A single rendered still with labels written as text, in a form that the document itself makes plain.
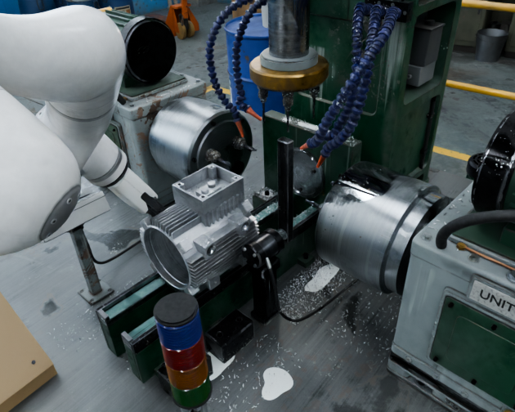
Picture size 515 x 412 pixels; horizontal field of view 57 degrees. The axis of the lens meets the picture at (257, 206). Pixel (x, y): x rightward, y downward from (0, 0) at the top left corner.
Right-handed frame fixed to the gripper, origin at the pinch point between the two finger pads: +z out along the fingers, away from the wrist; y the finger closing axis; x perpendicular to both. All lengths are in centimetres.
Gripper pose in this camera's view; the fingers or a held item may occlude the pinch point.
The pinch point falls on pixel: (154, 208)
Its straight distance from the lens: 105.1
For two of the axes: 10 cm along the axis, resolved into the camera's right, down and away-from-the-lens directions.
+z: 3.8, 4.9, 7.8
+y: 7.2, 3.8, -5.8
